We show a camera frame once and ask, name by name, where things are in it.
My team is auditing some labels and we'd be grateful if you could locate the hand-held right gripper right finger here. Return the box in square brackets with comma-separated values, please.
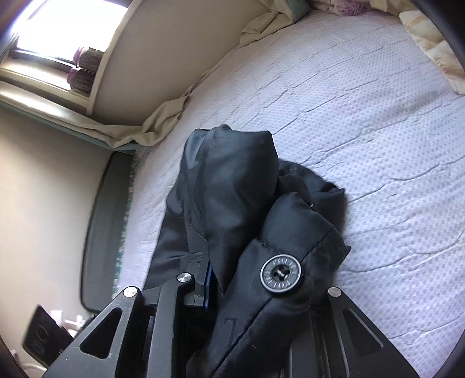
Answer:
[290, 286, 422, 378]

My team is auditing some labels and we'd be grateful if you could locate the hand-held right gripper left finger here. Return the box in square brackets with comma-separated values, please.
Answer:
[42, 262, 219, 378]

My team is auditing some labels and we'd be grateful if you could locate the black padded jacket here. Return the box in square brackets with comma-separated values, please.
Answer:
[145, 124, 352, 378]

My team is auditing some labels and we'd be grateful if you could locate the dark grey bed board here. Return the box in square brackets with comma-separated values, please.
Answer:
[80, 151, 137, 315]

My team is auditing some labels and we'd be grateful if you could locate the green floral mattress trim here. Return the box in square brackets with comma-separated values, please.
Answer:
[112, 148, 143, 291]

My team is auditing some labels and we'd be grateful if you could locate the white plastic object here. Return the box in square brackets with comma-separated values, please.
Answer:
[49, 309, 91, 333]

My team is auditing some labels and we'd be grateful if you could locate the white dotted mattress cover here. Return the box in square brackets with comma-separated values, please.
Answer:
[116, 7, 465, 378]

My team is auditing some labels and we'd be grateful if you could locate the black electronic device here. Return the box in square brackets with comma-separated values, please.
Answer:
[22, 304, 75, 365]

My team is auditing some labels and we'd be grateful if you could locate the beige bed sheet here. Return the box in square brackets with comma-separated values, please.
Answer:
[103, 0, 313, 148]

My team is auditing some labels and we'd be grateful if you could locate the green cloth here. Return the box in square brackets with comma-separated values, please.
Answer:
[283, 0, 312, 19]

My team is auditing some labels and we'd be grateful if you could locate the purple floral blanket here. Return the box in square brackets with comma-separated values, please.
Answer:
[312, 0, 401, 17]

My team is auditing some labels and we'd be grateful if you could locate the window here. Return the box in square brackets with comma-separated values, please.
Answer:
[7, 0, 133, 69]

